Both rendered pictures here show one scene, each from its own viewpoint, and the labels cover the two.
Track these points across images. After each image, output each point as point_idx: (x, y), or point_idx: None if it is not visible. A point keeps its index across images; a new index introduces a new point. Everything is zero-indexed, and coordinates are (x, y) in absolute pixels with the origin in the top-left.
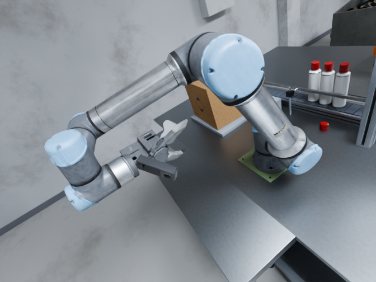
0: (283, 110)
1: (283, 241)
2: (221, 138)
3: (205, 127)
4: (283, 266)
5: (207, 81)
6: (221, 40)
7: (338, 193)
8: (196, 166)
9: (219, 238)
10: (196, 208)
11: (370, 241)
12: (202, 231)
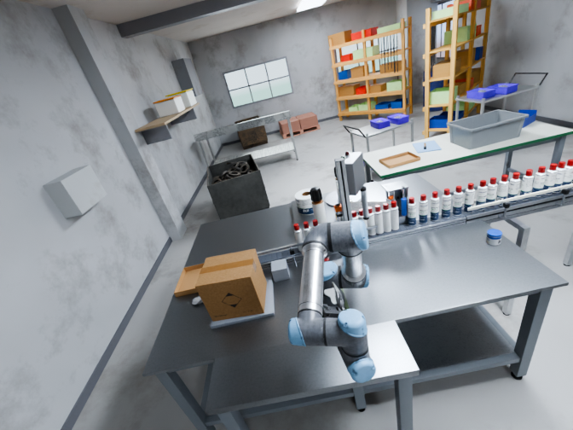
0: (288, 267)
1: (396, 327)
2: (274, 316)
3: (243, 322)
4: (376, 385)
5: (361, 244)
6: (356, 223)
7: (378, 287)
8: (290, 351)
9: (377, 363)
10: (339, 371)
11: (409, 294)
12: None
